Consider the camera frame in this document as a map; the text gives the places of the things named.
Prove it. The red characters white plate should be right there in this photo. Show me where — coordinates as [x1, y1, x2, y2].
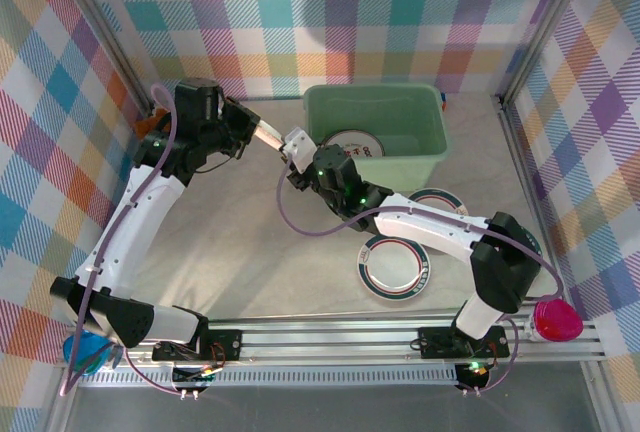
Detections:
[319, 129, 388, 159]

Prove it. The green translucent plastic bin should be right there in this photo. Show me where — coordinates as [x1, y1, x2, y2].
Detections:
[303, 82, 454, 193]

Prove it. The green red ringed white plate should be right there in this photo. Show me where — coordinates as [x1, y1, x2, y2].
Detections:
[356, 234, 431, 300]
[407, 186, 471, 216]

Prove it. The brown plush toy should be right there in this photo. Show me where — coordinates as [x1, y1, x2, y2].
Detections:
[133, 106, 174, 136]

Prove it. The blue translucent plastic dome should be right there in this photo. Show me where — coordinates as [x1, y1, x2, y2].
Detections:
[62, 331, 119, 379]

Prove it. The pink translucent plastic dome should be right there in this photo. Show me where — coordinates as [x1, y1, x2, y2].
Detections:
[532, 297, 585, 343]

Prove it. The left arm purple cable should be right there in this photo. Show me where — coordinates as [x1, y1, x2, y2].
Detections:
[58, 82, 176, 396]

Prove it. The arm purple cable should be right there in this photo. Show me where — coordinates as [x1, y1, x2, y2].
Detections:
[277, 164, 564, 396]
[58, 82, 176, 396]

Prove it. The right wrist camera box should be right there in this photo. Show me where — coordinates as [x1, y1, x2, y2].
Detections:
[283, 124, 320, 174]

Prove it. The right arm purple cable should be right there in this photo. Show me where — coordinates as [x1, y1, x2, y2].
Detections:
[277, 164, 564, 396]

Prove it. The aluminium frame post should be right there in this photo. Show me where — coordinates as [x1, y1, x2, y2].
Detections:
[57, 0, 154, 113]
[497, 0, 599, 103]

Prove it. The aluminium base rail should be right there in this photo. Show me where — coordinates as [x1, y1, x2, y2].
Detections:
[64, 307, 609, 371]

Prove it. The aluminium side rail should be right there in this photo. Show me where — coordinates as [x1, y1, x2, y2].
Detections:
[492, 94, 601, 326]

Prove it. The slotted grey cable duct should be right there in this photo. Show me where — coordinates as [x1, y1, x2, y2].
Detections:
[79, 364, 506, 389]

